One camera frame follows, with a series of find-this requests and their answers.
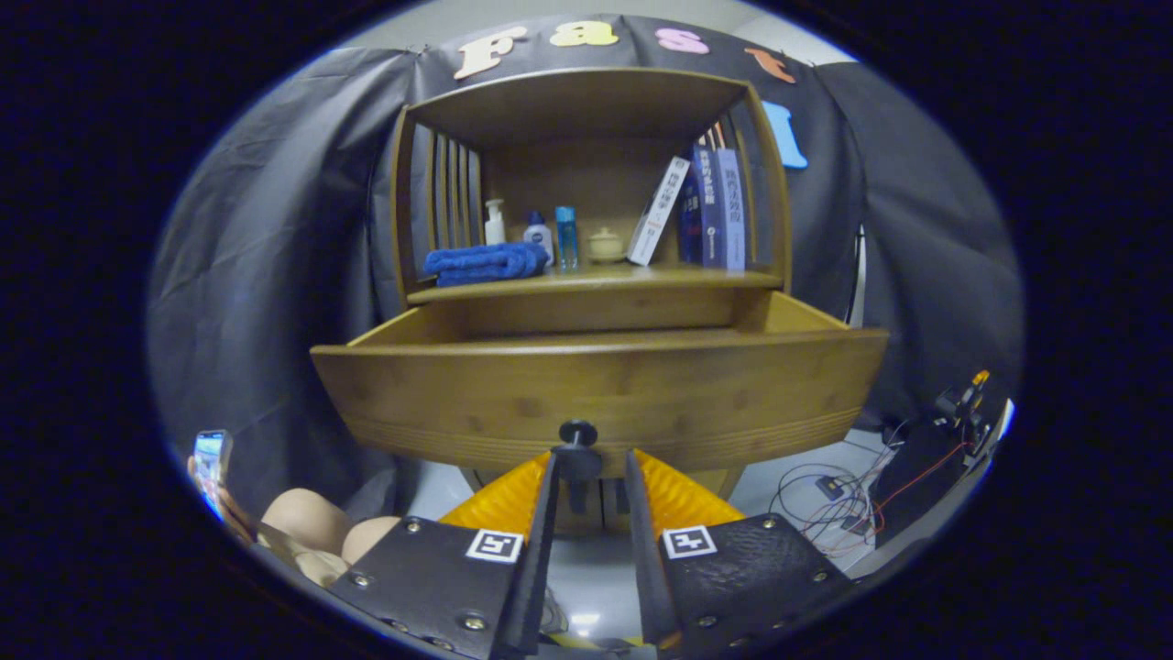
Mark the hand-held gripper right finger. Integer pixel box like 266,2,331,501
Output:
624,447,860,660

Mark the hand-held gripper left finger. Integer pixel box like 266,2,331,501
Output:
328,449,562,660

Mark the wooden drawer with black knob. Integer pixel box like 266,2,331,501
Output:
310,291,890,478

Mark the wooden cabinet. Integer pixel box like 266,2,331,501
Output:
389,66,795,537

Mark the person's bare leg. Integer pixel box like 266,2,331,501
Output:
341,516,404,565
261,488,354,560

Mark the black box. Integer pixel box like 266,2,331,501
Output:
875,422,972,546

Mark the blue folded towel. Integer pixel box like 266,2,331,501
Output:
423,242,551,288

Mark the beige lidded teacup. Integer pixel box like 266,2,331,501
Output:
587,226,627,265

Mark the clear blue bottle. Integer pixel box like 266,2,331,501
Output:
555,205,580,272

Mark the white bottle with blue cap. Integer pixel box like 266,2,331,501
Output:
523,211,554,267

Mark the black-blue book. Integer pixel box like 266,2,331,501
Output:
676,179,703,265

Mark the smartphone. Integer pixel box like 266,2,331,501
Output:
192,429,234,514

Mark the white book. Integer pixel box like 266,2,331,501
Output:
627,156,692,267

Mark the dark blue book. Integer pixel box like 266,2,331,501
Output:
692,147,725,269

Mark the pale grey-blue book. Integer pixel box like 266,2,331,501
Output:
717,148,747,272

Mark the black backdrop cloth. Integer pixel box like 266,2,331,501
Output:
147,14,1025,523

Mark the tangle of cables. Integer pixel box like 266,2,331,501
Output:
770,431,972,560

